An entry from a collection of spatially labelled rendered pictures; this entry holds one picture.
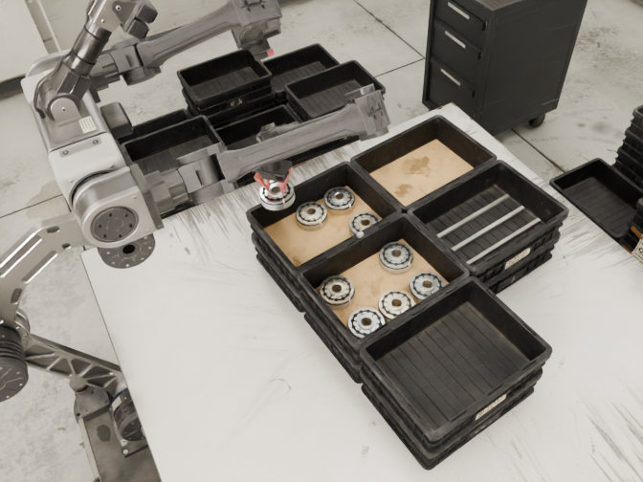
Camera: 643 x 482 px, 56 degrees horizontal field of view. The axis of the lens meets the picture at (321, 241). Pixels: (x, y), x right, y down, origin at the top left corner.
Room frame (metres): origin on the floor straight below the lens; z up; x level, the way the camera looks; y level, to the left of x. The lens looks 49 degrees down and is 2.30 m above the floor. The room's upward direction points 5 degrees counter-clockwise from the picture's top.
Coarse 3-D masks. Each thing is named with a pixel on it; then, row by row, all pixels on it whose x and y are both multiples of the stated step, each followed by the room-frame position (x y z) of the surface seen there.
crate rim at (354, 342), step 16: (384, 224) 1.22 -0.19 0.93; (416, 224) 1.21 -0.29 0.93; (352, 240) 1.17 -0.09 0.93; (432, 240) 1.14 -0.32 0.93; (448, 256) 1.07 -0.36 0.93; (304, 272) 1.07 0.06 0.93; (464, 272) 1.02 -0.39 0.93; (304, 288) 1.02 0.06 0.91; (448, 288) 0.97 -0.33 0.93; (320, 304) 0.95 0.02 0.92; (416, 304) 0.92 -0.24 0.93; (336, 320) 0.89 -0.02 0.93; (352, 336) 0.84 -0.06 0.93; (368, 336) 0.84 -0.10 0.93
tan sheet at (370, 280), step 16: (400, 240) 1.24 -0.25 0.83; (416, 256) 1.16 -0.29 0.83; (352, 272) 1.13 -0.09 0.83; (368, 272) 1.12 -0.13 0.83; (384, 272) 1.12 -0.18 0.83; (416, 272) 1.11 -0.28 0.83; (432, 272) 1.10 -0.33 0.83; (368, 288) 1.06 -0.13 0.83; (384, 288) 1.06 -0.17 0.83; (400, 288) 1.05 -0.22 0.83; (352, 304) 1.01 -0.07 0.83; (368, 304) 1.00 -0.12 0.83
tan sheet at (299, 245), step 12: (360, 204) 1.41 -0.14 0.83; (288, 216) 1.38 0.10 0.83; (336, 216) 1.36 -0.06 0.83; (348, 216) 1.36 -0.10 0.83; (276, 228) 1.34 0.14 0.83; (288, 228) 1.33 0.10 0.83; (300, 228) 1.33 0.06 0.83; (324, 228) 1.32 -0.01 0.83; (336, 228) 1.31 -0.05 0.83; (348, 228) 1.31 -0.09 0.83; (276, 240) 1.28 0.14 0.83; (288, 240) 1.28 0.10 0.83; (300, 240) 1.27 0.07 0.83; (312, 240) 1.27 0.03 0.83; (324, 240) 1.26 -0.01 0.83; (336, 240) 1.26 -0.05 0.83; (288, 252) 1.23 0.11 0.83; (300, 252) 1.22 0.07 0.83; (312, 252) 1.22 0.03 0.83; (300, 264) 1.17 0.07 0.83
